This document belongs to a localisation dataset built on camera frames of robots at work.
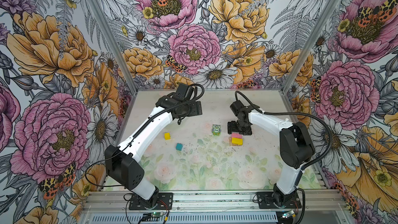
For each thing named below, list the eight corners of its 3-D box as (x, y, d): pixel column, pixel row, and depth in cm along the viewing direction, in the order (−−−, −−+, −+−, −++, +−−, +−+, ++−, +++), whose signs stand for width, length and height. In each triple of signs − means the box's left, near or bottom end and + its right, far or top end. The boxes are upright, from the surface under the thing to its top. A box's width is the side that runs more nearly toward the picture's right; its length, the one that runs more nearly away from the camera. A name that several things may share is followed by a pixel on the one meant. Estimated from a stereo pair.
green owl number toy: (212, 136, 99) (212, 134, 98) (211, 125, 104) (212, 124, 103) (220, 136, 99) (221, 134, 98) (220, 125, 104) (220, 124, 103)
